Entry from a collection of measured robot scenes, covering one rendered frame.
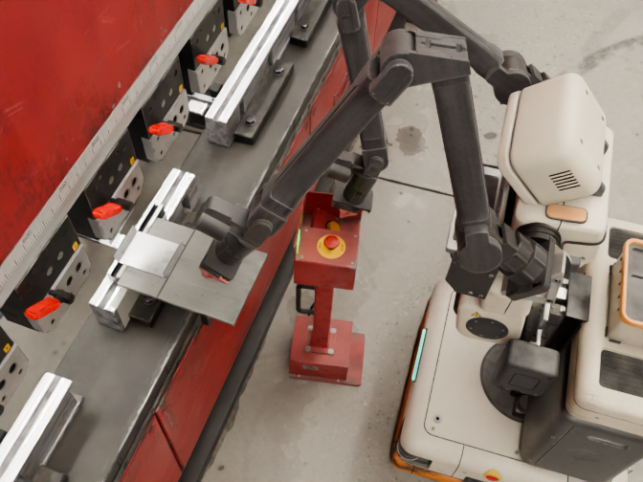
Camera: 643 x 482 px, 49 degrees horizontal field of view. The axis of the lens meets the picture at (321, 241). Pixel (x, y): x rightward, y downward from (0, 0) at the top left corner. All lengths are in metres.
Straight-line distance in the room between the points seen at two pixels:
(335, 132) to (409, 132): 2.00
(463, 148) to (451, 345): 1.20
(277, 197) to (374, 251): 1.54
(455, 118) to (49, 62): 0.59
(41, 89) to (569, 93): 0.88
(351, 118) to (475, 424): 1.28
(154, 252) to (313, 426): 1.07
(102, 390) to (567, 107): 1.06
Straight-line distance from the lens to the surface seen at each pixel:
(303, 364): 2.36
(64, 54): 1.08
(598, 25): 3.89
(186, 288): 1.47
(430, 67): 1.03
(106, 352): 1.58
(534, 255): 1.30
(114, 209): 1.24
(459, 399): 2.18
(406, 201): 2.86
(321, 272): 1.78
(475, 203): 1.20
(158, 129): 1.31
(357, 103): 1.08
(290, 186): 1.18
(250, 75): 1.89
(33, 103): 1.05
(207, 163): 1.82
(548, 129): 1.30
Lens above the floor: 2.27
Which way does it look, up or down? 57 degrees down
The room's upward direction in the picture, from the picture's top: 4 degrees clockwise
